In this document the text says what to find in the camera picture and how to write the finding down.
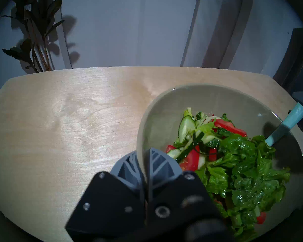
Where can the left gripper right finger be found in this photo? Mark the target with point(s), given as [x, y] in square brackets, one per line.
[176, 201]

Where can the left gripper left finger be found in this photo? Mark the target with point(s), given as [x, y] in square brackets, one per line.
[111, 208]

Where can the teal plastic fork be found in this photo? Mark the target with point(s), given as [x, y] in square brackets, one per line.
[290, 120]

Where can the mixed green vegetable salad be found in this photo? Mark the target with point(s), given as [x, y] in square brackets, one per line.
[242, 163]

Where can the beige salad bowl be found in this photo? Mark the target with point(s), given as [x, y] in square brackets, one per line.
[217, 102]

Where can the tall dark green potted plant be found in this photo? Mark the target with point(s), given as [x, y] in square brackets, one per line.
[38, 7]

